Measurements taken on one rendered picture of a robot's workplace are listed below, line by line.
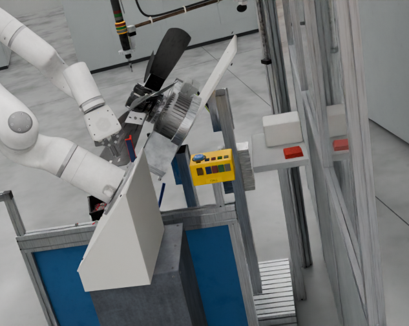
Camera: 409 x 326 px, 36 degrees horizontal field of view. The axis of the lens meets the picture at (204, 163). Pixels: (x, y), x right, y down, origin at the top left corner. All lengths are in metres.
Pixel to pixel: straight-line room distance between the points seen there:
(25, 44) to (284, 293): 1.80
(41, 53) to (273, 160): 1.13
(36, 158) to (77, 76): 0.30
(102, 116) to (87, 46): 6.07
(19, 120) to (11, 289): 2.21
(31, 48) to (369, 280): 1.28
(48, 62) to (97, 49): 6.04
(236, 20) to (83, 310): 6.13
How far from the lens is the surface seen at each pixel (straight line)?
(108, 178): 1.98
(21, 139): 1.94
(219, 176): 2.34
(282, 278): 3.33
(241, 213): 2.99
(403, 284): 3.35
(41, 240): 2.63
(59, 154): 1.98
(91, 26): 8.10
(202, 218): 2.46
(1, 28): 2.16
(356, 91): 1.29
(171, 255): 2.08
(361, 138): 1.33
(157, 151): 2.68
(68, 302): 2.80
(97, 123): 2.08
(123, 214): 1.84
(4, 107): 1.99
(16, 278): 4.13
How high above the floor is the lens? 2.03
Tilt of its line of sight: 24 degrees down
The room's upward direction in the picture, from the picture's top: 12 degrees counter-clockwise
